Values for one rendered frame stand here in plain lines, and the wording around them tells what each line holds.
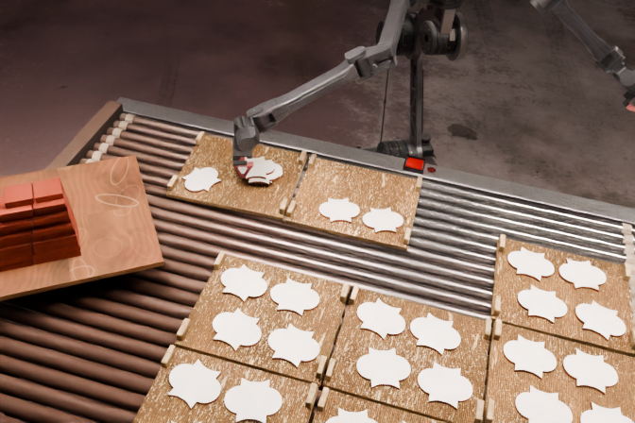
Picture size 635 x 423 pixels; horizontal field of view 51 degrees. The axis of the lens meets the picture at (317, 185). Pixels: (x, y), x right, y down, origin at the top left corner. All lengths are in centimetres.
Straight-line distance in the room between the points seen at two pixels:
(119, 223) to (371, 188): 86
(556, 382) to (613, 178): 254
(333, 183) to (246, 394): 88
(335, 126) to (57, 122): 170
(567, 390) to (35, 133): 330
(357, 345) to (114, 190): 90
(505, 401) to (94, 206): 130
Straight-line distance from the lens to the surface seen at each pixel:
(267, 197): 226
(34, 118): 441
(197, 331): 190
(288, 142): 254
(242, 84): 455
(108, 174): 224
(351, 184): 234
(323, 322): 192
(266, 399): 176
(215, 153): 245
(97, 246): 200
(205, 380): 180
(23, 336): 202
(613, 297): 224
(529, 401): 189
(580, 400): 196
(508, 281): 214
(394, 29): 228
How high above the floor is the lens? 246
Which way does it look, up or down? 41 degrees down
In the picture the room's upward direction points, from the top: 5 degrees clockwise
